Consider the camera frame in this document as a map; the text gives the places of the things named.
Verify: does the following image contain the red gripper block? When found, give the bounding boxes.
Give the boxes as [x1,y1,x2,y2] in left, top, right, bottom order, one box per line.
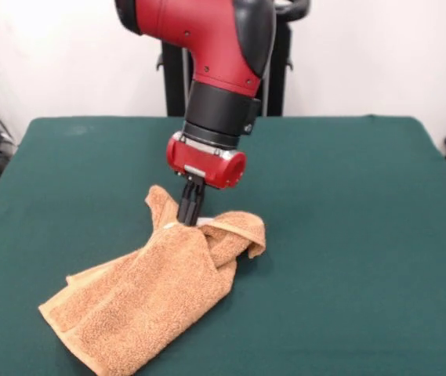
[165,131,248,228]

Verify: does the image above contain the tan terry towel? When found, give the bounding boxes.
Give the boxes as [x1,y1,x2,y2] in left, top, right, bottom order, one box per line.
[38,185,267,376]

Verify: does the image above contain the dark green table cloth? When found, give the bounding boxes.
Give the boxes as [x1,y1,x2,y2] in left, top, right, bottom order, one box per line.
[0,114,446,376]

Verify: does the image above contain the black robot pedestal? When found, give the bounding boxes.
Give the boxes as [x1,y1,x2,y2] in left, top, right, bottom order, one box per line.
[154,0,310,118]

